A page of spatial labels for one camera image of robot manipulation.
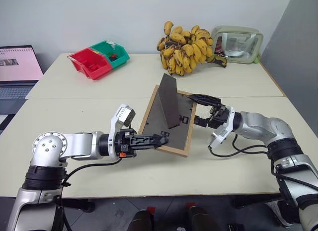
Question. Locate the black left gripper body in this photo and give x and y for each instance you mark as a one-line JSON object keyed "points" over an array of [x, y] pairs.
{"points": [[125, 147]]}

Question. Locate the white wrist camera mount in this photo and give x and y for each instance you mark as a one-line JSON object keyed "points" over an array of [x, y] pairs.
{"points": [[218, 137], [121, 114]]}

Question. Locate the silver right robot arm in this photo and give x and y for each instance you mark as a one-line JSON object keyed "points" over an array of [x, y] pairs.
{"points": [[261, 126]]}

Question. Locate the wooden picture frame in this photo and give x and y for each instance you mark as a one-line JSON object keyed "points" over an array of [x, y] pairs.
{"points": [[159, 111]]}

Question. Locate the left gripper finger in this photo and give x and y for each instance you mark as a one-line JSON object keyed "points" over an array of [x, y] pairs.
{"points": [[145, 145], [146, 138]]}

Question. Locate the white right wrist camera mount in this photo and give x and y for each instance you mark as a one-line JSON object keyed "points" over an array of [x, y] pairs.
{"points": [[218, 137]]}

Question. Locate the red plastic parts bin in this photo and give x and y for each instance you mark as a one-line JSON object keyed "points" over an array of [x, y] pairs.
{"points": [[97, 72]]}

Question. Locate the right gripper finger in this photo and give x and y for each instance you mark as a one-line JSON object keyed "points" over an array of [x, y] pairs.
{"points": [[205, 100], [202, 121]]}

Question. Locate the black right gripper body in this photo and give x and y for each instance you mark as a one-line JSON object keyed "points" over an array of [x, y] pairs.
{"points": [[218, 116]]}

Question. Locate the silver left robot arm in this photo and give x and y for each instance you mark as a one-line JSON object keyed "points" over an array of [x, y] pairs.
{"points": [[79, 144]]}

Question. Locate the yellow banana bunch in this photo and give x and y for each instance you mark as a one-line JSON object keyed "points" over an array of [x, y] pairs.
{"points": [[183, 52]]}

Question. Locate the green plastic parts bin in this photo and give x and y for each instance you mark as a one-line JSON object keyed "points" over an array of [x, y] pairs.
{"points": [[119, 62]]}

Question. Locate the dark rounded shape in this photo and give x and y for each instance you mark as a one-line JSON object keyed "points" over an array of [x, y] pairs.
{"points": [[141, 221]]}

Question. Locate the open grey laptop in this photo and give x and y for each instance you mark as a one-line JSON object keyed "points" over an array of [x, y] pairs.
{"points": [[17, 64]]}

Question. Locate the clear plastic container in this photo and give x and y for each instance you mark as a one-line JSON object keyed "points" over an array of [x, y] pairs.
{"points": [[238, 44]]}

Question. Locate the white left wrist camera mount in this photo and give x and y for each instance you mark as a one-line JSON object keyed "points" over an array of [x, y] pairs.
{"points": [[121, 114]]}

